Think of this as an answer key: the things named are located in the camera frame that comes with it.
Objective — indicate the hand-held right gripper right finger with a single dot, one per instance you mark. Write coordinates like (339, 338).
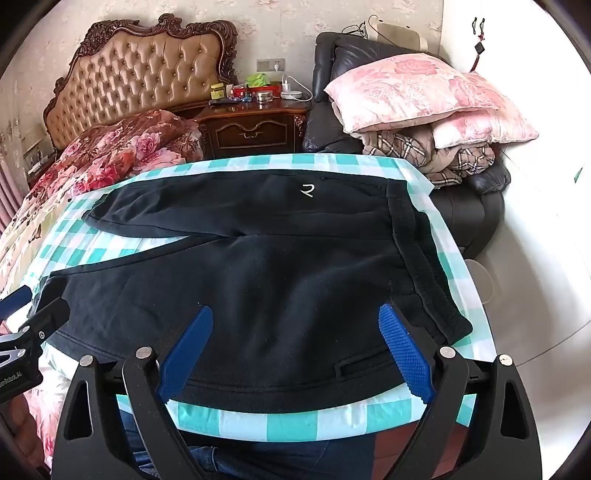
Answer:
(406, 355)

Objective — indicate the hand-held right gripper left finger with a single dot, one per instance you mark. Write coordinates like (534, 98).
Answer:
(184, 355)

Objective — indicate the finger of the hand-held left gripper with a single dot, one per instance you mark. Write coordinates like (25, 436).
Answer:
(46, 318)
(16, 302)

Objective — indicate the black pants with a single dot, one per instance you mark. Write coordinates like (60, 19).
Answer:
(277, 277)

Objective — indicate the pale floral bedsheet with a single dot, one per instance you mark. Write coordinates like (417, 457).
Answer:
(27, 240)

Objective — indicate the teal white checked tablecloth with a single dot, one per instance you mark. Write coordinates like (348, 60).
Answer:
(258, 422)

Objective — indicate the pink curtain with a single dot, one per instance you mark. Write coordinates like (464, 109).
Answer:
(7, 194)

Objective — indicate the red floral quilt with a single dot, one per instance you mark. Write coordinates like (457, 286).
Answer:
(129, 147)

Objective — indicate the plaid blanket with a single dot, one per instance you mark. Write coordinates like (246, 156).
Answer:
(406, 147)

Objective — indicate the dark wooden nightstand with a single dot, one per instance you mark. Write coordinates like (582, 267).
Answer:
(258, 131)

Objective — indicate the small pink floral pillow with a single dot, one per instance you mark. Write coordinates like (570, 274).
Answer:
(489, 129)

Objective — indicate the black leather armchair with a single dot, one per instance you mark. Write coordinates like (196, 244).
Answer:
(323, 124)

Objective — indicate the large pink floral pillow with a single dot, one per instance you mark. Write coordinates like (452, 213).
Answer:
(406, 92)

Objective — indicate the tufted leather carved headboard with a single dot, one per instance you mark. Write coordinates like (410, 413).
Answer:
(138, 69)

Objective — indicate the yellow jar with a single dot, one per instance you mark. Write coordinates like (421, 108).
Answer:
(218, 91)

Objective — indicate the cluster of small bottles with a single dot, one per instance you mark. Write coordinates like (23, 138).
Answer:
(242, 94)

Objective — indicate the round metal tin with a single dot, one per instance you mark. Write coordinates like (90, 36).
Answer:
(265, 97)

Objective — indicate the white round charging base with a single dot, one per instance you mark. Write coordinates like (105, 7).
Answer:
(295, 96)

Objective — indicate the green tissue pack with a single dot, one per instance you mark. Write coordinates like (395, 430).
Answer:
(257, 79)

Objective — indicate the white plug charger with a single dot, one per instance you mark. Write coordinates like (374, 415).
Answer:
(287, 84)

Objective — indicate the red hanging knot ornament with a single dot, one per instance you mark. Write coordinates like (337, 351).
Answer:
(479, 48)

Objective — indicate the cream bag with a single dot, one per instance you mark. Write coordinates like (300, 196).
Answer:
(397, 34)

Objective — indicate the white wall socket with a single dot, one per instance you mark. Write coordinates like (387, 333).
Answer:
(270, 65)

